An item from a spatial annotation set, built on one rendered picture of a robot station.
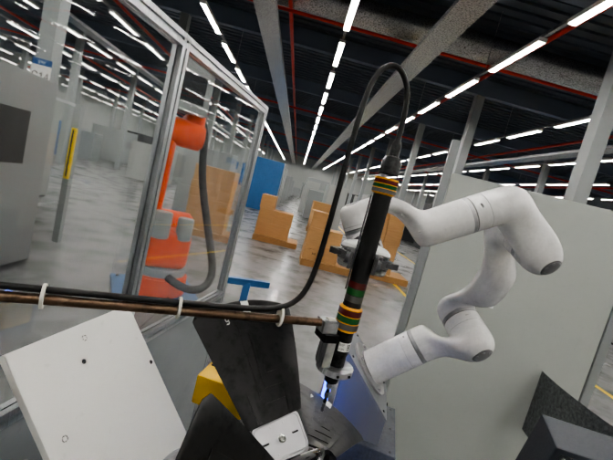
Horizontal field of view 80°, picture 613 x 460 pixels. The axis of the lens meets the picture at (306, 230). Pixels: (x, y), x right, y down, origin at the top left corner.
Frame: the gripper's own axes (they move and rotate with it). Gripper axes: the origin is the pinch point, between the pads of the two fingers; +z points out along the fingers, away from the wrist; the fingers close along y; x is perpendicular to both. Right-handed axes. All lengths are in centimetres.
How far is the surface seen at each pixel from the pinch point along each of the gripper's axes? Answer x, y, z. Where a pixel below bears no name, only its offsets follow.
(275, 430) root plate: -32.0, 6.7, 6.5
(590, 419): -66, -133, -136
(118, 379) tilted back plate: -30.7, 35.9, 10.3
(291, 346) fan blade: -21.4, 9.2, -4.6
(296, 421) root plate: -30.7, 3.9, 4.1
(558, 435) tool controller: -34, -59, -33
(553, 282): -7, -116, -178
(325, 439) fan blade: -39.6, -2.5, -7.1
